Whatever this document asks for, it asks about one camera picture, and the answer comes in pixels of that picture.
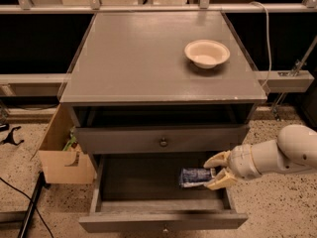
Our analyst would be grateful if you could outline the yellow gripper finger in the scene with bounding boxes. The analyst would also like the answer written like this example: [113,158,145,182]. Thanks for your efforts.
[203,151,231,169]
[205,169,238,190]

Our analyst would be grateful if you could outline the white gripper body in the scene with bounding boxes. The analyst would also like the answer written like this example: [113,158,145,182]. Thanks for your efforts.
[228,144,262,179]

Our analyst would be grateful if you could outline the blue rxbar wrapper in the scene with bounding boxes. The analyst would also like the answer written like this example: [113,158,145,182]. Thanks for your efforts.
[179,168,216,188]

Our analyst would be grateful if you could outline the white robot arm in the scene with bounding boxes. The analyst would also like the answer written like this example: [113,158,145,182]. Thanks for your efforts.
[204,124,317,190]

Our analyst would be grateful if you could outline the grey upper drawer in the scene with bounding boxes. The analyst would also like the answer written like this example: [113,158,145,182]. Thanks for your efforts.
[75,125,250,154]

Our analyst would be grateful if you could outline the round upper drawer knob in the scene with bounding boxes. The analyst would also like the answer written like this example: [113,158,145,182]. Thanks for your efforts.
[159,138,168,147]

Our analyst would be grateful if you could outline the grey open lower drawer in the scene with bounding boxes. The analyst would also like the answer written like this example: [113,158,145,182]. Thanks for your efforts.
[79,153,248,233]

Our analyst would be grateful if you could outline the grey wooden drawer cabinet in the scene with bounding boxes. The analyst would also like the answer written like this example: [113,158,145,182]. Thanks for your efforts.
[59,10,268,171]

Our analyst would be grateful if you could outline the green item in box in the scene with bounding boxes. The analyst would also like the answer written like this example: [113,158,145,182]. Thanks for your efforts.
[63,128,76,151]

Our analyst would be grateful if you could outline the black metal floor bar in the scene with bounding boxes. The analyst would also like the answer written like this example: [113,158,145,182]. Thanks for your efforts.
[18,172,46,238]

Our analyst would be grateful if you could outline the black clamp tool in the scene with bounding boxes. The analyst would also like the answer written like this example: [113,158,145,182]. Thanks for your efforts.
[0,126,23,146]

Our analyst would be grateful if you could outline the white cable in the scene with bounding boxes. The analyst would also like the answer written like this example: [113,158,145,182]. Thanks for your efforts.
[250,1,272,88]

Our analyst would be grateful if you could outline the black floor cable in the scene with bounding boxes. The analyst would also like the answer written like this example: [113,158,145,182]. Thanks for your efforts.
[0,177,55,238]

